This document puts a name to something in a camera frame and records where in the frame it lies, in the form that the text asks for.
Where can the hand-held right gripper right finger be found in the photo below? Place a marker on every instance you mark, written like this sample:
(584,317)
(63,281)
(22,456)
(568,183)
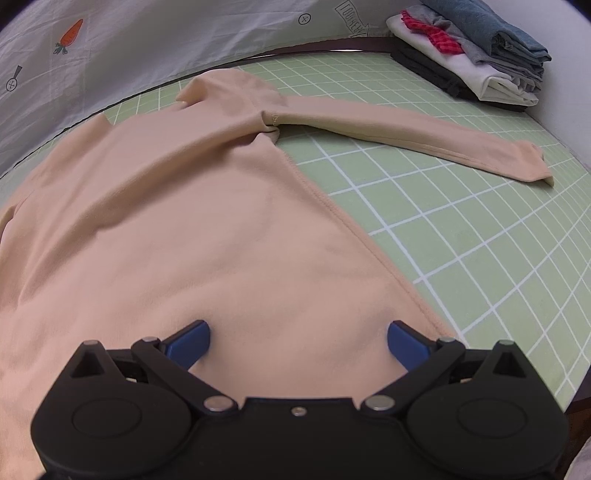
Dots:
(402,338)

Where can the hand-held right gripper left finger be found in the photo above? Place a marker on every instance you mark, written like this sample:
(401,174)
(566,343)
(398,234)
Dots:
(197,336)

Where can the beige long-sleeve shirt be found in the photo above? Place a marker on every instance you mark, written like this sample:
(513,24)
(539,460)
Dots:
(184,207)

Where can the green grid mat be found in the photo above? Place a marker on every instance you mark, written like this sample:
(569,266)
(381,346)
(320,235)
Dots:
(461,230)

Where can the black folded cloth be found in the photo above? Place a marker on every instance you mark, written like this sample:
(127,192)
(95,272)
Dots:
(429,69)

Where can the grey folded cloth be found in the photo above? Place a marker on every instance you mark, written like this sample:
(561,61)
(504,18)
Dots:
(491,61)

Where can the white carrot-print sheet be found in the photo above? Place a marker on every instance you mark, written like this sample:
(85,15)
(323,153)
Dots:
(138,46)

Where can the red checked cloth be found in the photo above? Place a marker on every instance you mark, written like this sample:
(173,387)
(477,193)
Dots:
(438,37)

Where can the blue folded cloth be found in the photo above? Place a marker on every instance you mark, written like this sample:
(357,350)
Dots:
(485,27)

